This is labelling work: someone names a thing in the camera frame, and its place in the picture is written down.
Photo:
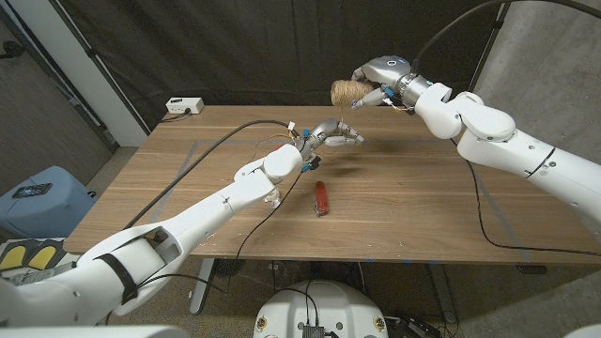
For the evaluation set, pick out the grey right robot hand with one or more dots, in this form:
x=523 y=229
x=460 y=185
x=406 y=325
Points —
x=389 y=70

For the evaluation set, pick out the black backdrop stand pole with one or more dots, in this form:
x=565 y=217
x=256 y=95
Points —
x=94 y=54
x=496 y=24

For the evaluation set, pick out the blue plastic container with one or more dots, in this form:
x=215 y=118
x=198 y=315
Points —
x=47 y=206

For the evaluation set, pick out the black ribbed round object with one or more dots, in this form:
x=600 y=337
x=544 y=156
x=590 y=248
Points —
x=228 y=266

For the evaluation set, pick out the brown jute twine spool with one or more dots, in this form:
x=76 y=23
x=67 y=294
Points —
x=347 y=93

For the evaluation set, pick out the black phone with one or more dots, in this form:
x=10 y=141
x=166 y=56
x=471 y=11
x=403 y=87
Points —
x=32 y=190

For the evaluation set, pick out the small black electronics box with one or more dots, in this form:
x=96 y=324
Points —
x=313 y=331

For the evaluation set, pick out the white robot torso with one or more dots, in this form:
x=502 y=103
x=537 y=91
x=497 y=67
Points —
x=338 y=305

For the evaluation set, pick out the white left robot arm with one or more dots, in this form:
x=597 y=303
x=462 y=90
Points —
x=211 y=211

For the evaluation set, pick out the grey metal table leg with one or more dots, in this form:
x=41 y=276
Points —
x=202 y=291
x=441 y=291

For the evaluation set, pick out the black shoe yellow insole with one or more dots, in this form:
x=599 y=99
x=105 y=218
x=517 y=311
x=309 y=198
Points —
x=42 y=256
x=14 y=256

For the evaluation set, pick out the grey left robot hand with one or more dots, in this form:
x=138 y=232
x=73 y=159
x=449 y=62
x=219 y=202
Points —
x=328 y=131

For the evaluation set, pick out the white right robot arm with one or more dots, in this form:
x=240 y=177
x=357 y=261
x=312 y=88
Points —
x=507 y=141

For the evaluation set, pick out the red swiss knife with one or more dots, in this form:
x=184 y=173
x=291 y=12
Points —
x=321 y=197

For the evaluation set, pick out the white power box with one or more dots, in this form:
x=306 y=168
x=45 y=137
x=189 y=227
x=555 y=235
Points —
x=184 y=105

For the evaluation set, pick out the small white tape roll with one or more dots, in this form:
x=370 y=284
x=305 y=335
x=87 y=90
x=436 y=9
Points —
x=275 y=203

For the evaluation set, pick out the grey sneaker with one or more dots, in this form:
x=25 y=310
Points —
x=33 y=276

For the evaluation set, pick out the black floor power strip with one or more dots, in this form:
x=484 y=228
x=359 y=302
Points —
x=413 y=328

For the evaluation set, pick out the black backdrop curtain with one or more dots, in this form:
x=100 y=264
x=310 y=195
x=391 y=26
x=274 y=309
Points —
x=188 y=37

